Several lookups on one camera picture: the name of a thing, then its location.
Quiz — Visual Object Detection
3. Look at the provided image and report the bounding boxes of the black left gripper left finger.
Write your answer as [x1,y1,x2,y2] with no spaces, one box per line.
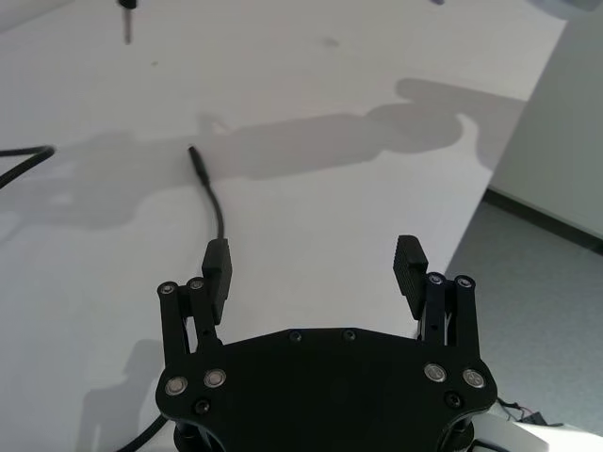
[157,237,234,369]

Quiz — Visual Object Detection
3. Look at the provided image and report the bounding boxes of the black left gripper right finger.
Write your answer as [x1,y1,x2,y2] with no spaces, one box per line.
[394,234,482,364]

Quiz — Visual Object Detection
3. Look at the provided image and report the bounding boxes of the white table cloth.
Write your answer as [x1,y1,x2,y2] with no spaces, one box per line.
[0,0,568,452]

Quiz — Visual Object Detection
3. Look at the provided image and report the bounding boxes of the black probe with metal tip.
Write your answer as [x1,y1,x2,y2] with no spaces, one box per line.
[116,0,139,46]

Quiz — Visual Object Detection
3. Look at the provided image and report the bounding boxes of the thin black cable with plug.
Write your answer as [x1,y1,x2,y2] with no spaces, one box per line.
[187,145,228,243]

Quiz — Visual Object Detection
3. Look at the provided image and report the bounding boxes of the thin red and black wires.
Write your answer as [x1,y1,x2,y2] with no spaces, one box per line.
[497,397,544,417]

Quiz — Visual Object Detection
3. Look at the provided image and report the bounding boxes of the thick black braided cable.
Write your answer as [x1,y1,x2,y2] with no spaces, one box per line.
[0,146,57,190]

